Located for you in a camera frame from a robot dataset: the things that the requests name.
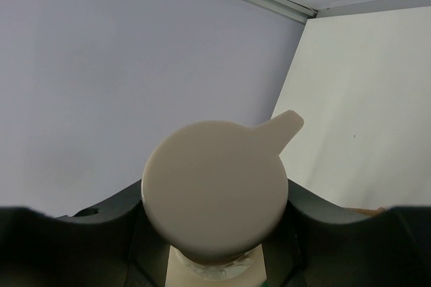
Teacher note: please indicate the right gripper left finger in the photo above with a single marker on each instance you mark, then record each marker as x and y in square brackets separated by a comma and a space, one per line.
[111, 243]

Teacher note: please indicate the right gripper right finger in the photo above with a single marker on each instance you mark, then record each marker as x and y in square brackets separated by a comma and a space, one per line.
[318, 243]

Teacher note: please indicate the beige pump lotion bottle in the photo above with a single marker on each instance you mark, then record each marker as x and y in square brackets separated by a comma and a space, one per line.
[215, 190]

